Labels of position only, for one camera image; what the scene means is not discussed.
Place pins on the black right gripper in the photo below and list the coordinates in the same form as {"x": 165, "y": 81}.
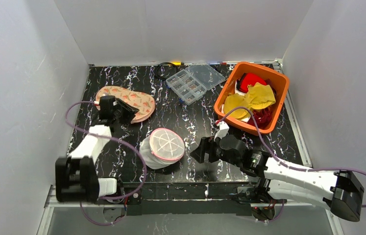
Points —
{"x": 207, "y": 150}

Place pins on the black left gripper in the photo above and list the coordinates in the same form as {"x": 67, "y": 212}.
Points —
{"x": 121, "y": 109}

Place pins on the floral mesh laundry bag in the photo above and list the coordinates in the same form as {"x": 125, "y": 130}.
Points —
{"x": 142, "y": 101}

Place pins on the white round mesh laundry bag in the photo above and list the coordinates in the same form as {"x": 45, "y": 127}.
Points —
{"x": 163, "y": 147}

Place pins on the yellow bra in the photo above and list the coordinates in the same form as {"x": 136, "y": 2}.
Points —
{"x": 259, "y": 97}

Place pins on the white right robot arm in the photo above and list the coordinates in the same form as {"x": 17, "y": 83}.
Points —
{"x": 339, "y": 191}

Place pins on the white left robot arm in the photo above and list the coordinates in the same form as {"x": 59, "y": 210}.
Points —
{"x": 76, "y": 178}

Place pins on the red bra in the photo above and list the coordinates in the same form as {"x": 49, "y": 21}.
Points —
{"x": 248, "y": 80}

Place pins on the dark red lace garment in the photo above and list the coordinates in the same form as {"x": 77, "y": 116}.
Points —
{"x": 262, "y": 117}

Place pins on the clear plastic screw organizer box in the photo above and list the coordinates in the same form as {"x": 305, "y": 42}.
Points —
{"x": 192, "y": 83}

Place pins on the orange plastic bin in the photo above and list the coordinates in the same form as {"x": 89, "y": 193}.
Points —
{"x": 241, "y": 117}

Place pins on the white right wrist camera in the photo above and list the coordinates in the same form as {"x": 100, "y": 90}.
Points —
{"x": 222, "y": 131}

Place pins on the aluminium table frame rail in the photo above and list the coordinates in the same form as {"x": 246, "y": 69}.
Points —
{"x": 290, "y": 144}

